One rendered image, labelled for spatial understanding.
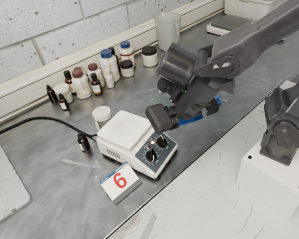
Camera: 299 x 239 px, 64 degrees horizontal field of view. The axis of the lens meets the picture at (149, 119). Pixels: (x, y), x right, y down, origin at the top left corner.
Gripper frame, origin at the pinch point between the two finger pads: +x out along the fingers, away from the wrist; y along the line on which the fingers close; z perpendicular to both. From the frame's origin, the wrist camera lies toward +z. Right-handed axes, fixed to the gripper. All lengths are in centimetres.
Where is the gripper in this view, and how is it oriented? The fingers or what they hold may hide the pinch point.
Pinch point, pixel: (174, 120)
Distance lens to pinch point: 59.7
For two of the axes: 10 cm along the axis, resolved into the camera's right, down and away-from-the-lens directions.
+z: -4.6, -8.3, 3.1
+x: -3.3, 4.9, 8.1
